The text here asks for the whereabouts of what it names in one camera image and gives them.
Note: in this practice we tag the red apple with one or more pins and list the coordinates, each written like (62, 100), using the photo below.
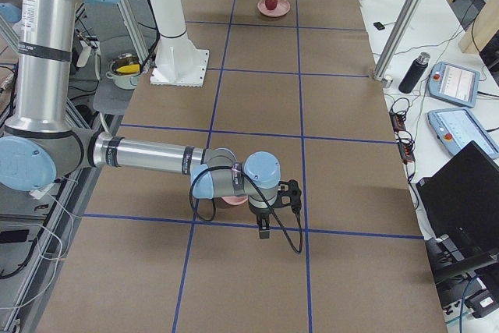
(270, 5)

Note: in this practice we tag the orange black usb hub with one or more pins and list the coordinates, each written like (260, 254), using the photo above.
(398, 121)

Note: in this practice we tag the blue teach pendant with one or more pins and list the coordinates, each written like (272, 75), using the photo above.
(456, 127)
(454, 84)

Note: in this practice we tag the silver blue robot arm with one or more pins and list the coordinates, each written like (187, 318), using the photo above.
(39, 146)

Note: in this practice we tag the pink plate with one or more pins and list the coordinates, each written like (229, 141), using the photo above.
(282, 9)

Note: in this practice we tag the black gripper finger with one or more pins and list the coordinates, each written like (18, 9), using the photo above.
(263, 222)

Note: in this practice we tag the black water bottle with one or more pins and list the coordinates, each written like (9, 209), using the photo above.
(414, 73)

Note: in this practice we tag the black laptop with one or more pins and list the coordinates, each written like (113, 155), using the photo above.
(461, 199)

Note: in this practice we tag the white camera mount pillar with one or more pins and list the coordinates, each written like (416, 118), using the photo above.
(178, 62)

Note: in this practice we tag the upper blue teach pendant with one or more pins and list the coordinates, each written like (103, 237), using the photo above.
(454, 84)

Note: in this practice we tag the white enamel pot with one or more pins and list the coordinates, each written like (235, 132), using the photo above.
(124, 71)

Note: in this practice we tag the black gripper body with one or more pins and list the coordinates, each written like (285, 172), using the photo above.
(260, 216)

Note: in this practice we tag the lower blue teach pendant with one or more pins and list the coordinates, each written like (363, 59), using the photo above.
(456, 127)

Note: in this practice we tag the aluminium frame post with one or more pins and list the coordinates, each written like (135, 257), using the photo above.
(402, 22)

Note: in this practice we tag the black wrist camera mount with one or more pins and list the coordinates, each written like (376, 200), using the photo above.
(289, 195)

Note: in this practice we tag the pink bowl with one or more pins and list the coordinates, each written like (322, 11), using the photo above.
(235, 201)

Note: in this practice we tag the small black device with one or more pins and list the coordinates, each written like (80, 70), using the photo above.
(379, 25)

